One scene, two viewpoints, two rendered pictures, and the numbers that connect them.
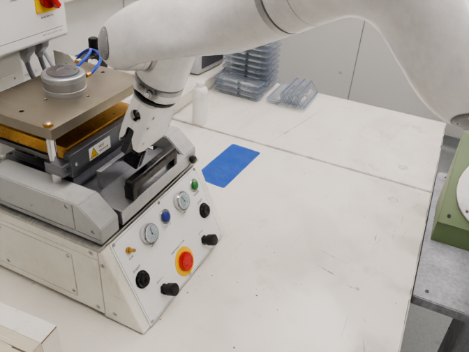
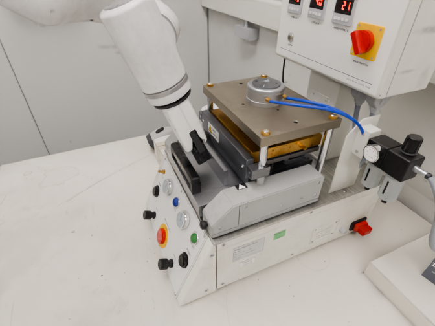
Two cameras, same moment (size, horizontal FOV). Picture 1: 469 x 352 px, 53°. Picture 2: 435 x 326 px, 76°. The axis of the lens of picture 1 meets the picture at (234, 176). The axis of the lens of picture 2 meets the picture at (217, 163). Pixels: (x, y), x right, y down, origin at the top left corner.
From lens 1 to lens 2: 1.16 m
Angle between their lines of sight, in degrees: 98
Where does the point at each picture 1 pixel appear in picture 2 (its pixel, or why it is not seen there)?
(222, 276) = (139, 267)
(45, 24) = (354, 69)
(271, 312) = (81, 272)
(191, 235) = (172, 242)
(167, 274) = (158, 217)
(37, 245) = not seen: hidden behind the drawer
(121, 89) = (243, 118)
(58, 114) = (221, 90)
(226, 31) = not seen: outside the picture
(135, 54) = not seen: hidden behind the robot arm
